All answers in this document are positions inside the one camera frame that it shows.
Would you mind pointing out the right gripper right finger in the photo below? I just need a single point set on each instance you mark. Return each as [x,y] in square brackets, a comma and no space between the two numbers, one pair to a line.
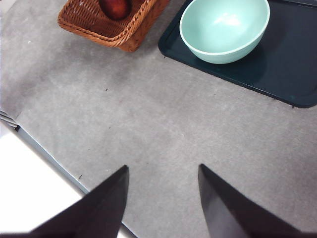
[227,213]

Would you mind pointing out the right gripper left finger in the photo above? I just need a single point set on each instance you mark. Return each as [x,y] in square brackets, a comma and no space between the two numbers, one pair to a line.
[99,213]

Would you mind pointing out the teal ribbed bowl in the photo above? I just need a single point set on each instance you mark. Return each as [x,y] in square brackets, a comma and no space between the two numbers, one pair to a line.
[223,32]

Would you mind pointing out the dark rectangular tray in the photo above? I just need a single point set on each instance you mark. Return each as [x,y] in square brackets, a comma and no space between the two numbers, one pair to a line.
[284,62]

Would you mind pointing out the brown wicker basket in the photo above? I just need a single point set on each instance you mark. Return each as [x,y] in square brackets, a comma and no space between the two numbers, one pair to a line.
[99,27]

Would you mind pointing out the red apple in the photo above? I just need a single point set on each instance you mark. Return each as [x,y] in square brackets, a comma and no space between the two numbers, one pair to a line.
[115,8]

